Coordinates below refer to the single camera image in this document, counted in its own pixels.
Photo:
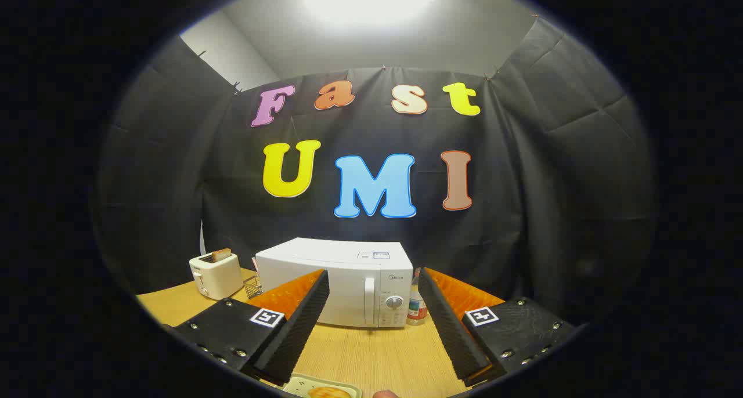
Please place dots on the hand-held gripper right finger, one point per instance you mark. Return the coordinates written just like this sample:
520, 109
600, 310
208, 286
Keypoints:
450, 328

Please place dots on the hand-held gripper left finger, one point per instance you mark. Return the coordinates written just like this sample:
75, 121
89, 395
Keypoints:
300, 328

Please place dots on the golden bread bun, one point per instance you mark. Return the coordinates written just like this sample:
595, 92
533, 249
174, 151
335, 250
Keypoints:
328, 393

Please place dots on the white microwave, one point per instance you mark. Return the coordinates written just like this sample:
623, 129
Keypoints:
354, 259

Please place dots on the clear plastic water bottle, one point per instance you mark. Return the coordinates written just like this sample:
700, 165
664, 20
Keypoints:
415, 311

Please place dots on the pale green plate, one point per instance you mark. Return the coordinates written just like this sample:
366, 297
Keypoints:
297, 385

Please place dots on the white toaster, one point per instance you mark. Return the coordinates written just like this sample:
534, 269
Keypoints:
217, 277

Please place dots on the toast slice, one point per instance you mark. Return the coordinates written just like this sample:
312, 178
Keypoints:
222, 254

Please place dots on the black backdrop cloth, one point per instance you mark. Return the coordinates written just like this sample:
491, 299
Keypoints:
522, 183

